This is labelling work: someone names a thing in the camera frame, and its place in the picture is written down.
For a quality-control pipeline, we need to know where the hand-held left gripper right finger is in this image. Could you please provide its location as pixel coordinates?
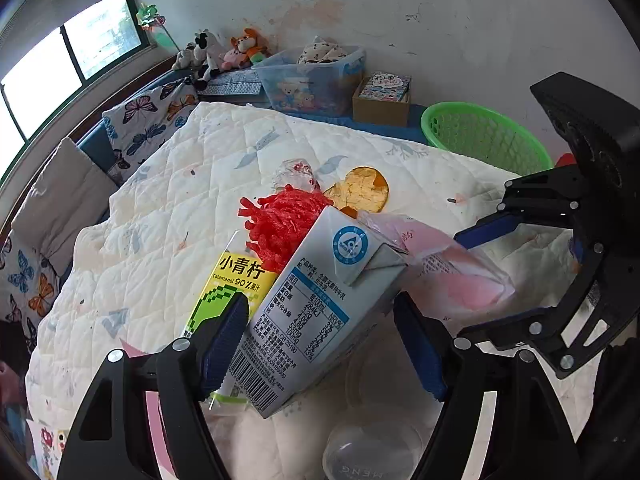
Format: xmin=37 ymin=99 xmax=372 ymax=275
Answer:
xmin=392 ymin=292 xmax=583 ymax=480

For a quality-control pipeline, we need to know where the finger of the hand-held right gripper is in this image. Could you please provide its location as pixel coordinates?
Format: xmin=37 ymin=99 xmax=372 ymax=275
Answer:
xmin=457 ymin=250 xmax=628 ymax=381
xmin=454 ymin=165 xmax=584 ymax=252

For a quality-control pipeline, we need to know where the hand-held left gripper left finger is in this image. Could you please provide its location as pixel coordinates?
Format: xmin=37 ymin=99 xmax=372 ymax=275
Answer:
xmin=56 ymin=291 xmax=251 ymax=480

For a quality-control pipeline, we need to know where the pink snack wrapper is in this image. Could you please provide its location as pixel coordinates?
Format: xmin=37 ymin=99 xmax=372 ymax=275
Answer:
xmin=357 ymin=211 xmax=518 ymax=321

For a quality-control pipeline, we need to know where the white blue milk carton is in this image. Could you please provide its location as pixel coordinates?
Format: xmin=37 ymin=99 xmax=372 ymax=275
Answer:
xmin=227 ymin=206 xmax=408 ymax=420

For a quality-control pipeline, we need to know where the translucent plastic cup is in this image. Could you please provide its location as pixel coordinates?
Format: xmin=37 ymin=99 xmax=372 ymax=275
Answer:
xmin=322 ymin=422 xmax=423 ymax=480

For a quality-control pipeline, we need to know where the green plastic basket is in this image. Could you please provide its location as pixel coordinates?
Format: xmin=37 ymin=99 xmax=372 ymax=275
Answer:
xmin=421 ymin=101 xmax=555 ymax=176

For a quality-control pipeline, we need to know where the orange wrapper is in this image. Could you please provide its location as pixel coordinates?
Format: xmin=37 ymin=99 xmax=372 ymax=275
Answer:
xmin=322 ymin=166 xmax=391 ymax=218

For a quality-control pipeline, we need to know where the red print plastic bag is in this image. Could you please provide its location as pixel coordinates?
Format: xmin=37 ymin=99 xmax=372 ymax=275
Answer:
xmin=272 ymin=158 xmax=321 ymax=193

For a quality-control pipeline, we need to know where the clear plastic lid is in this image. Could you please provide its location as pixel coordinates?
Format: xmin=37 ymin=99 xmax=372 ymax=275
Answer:
xmin=344 ymin=355 xmax=401 ymax=413

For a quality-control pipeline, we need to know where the yellow green juice carton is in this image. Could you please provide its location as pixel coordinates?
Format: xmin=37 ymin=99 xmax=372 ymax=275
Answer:
xmin=182 ymin=230 xmax=278 ymax=411

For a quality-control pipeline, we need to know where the red spiky toy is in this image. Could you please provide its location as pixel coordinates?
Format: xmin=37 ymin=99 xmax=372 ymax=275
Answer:
xmin=239 ymin=186 xmax=335 ymax=273

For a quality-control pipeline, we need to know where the cardboard box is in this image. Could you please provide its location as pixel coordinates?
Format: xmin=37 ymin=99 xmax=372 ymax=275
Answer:
xmin=352 ymin=77 xmax=412 ymax=128

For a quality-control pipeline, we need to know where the colourful picture book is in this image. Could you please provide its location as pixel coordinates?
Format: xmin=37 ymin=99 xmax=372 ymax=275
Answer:
xmin=359 ymin=72 xmax=412 ymax=103

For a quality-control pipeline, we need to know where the butterfly print sheet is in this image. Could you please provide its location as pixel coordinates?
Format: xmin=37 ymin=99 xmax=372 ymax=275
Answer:
xmin=0 ymin=235 xmax=61 ymax=361

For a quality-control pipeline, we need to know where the folded beige blanket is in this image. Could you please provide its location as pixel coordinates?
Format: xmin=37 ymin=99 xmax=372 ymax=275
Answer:
xmin=10 ymin=137 xmax=118 ymax=276

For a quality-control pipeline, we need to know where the clear plastic storage bin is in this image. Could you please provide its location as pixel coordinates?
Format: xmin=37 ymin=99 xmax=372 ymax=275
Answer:
xmin=251 ymin=45 xmax=366 ymax=117

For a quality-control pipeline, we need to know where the butterfly print pillow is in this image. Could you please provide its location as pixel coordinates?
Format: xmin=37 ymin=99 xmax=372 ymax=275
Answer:
xmin=102 ymin=82 xmax=198 ymax=166

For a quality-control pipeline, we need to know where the spotted white cloth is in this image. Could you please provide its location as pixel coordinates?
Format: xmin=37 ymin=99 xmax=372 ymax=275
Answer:
xmin=297 ymin=36 xmax=353 ymax=65

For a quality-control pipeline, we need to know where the blue patterned cushion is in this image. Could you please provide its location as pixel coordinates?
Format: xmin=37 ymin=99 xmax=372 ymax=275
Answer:
xmin=197 ymin=69 xmax=263 ymax=106

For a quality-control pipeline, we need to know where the pink plush toy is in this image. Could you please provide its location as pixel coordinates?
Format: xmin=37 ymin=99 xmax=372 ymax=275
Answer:
xmin=218 ymin=47 xmax=246 ymax=72

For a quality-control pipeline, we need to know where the spotted dog plush toy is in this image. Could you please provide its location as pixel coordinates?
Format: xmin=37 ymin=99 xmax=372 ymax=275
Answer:
xmin=172 ymin=42 xmax=198 ymax=71

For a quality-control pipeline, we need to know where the cow plush toy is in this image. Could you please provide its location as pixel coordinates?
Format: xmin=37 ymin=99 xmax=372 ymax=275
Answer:
xmin=192 ymin=30 xmax=226 ymax=92

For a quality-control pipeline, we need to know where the orange tiger plush toy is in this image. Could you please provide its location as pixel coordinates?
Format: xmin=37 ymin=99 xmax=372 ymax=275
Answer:
xmin=231 ymin=28 xmax=269 ymax=66

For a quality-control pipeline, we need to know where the window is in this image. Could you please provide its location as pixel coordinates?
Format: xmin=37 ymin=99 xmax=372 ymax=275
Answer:
xmin=0 ymin=0 xmax=151 ymax=171

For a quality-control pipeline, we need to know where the green pinwheel toy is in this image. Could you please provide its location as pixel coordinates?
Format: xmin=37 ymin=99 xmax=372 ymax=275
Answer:
xmin=136 ymin=4 xmax=181 ymax=53

